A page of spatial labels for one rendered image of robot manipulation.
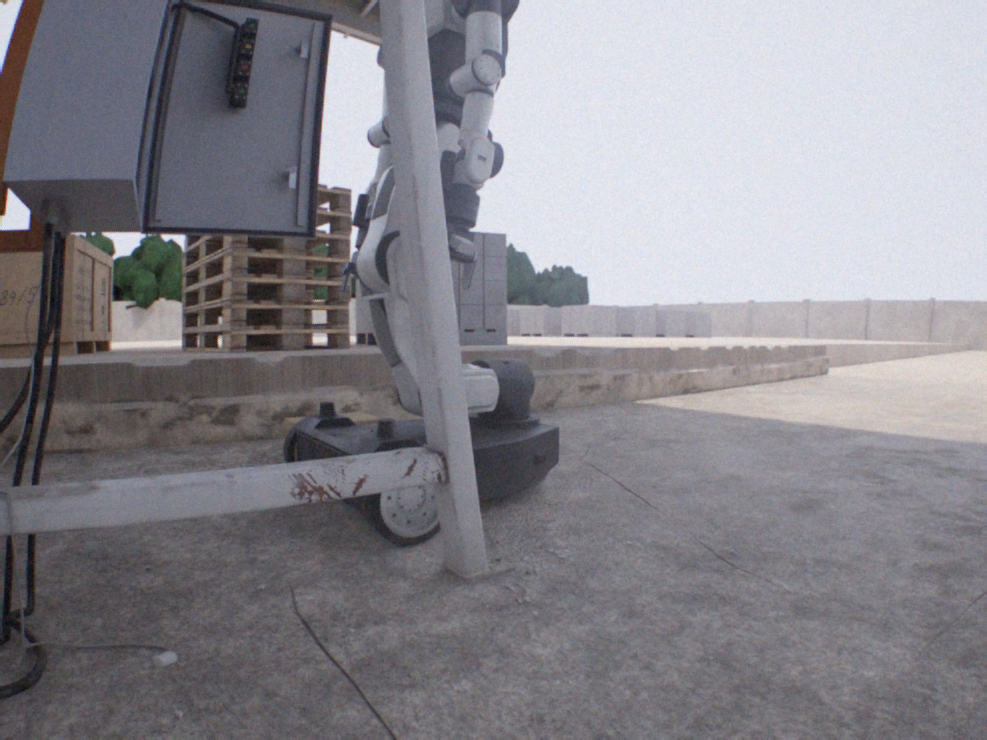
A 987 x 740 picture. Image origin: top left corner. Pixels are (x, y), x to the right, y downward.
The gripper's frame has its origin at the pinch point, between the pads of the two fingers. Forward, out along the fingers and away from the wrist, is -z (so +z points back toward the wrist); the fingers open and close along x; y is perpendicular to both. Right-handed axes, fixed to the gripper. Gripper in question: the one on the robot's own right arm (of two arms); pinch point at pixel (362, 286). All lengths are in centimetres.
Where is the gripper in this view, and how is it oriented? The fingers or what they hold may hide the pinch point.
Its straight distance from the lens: 156.3
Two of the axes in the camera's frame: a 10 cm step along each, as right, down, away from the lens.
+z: 1.5, -9.9, 0.6
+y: 6.3, 0.5, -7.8
